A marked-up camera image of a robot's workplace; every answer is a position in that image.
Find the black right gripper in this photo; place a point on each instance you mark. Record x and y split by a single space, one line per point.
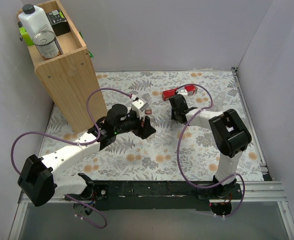
176 100

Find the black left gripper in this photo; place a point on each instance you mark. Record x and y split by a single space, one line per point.
142 127

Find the clear bottle with white cap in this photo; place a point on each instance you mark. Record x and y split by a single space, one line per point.
147 98

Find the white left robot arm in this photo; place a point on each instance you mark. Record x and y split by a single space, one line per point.
41 177

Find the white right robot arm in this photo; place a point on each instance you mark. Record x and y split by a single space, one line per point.
230 135

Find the red rectangular box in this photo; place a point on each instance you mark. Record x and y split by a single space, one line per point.
167 94

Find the floral patterned table mat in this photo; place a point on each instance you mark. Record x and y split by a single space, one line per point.
131 158

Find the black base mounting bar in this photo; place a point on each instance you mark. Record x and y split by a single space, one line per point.
145 204

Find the wooden shelf box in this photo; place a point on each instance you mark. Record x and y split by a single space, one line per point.
70 78

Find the metal tin can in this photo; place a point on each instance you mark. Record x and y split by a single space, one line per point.
46 44

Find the black electronic device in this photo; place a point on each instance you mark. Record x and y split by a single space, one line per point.
58 22

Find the green object behind shelf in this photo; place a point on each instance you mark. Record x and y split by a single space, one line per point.
24 36

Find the white jug with grey cap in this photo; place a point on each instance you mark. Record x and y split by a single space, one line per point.
34 20

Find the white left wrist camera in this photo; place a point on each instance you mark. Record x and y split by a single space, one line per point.
139 106

